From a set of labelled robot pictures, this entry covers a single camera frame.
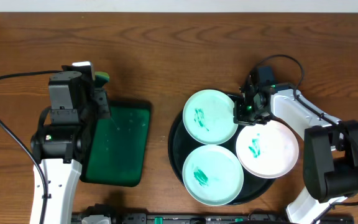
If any green yellow sponge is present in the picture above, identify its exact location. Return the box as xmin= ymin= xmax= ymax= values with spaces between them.
xmin=94 ymin=72 xmax=109 ymax=88

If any mint green plate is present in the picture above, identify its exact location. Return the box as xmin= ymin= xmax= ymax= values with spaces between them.
xmin=182 ymin=90 xmax=238 ymax=145
xmin=182 ymin=145 xmax=244 ymax=207

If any white plate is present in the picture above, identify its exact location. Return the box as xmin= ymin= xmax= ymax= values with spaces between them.
xmin=236 ymin=121 xmax=300 ymax=179

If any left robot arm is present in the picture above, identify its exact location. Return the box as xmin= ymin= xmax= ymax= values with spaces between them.
xmin=30 ymin=71 xmax=111 ymax=223

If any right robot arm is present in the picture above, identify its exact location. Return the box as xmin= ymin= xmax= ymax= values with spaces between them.
xmin=234 ymin=82 xmax=358 ymax=223

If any green rectangular tray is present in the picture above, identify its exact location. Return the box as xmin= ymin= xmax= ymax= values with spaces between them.
xmin=80 ymin=100 xmax=152 ymax=187

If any black round tray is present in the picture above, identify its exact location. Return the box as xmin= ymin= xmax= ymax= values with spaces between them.
xmin=168 ymin=94 xmax=274 ymax=205

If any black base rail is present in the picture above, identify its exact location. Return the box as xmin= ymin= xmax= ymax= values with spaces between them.
xmin=71 ymin=212 xmax=356 ymax=224

